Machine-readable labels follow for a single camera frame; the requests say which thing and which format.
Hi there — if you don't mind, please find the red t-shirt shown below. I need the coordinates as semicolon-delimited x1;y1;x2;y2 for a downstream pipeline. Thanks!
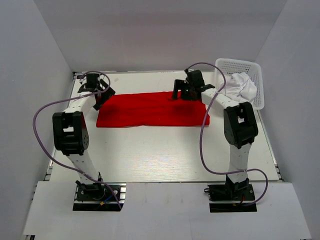
96;91;207;128

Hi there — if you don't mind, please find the white t-shirt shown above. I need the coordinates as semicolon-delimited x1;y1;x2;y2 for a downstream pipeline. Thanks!
220;72;257;104

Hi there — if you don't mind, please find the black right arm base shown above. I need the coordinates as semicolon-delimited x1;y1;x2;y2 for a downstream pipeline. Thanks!
203;184;258;213

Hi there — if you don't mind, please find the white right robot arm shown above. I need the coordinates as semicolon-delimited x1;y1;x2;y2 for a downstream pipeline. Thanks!
171;69;258;200

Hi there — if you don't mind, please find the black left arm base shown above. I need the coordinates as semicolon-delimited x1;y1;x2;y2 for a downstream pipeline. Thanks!
72;181;126;212

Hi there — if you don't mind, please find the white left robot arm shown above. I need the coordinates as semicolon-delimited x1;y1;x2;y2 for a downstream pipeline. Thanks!
52;71;115;200

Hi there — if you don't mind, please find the white plastic basket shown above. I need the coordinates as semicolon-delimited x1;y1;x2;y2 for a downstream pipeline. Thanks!
213;58;265;110

